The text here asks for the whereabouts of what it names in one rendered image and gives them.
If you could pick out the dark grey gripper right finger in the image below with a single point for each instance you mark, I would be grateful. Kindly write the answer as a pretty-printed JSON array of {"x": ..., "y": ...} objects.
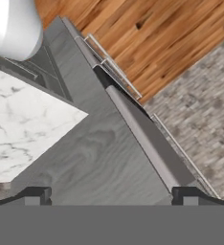
[{"x": 184, "y": 192}]

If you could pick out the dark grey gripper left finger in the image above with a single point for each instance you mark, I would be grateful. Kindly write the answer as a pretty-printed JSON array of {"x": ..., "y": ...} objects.
[{"x": 34, "y": 193}]

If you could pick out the grey cabinet door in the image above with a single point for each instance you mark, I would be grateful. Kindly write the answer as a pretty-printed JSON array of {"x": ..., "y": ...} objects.
[
  {"x": 82, "y": 44},
  {"x": 149, "y": 137}
]

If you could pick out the grey wood cabinet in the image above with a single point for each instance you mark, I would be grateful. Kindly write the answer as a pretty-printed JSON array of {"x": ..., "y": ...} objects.
[{"x": 101, "y": 153}]

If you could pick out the white rounded object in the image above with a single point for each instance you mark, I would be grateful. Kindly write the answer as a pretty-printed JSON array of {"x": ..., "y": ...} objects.
[{"x": 11, "y": 25}]

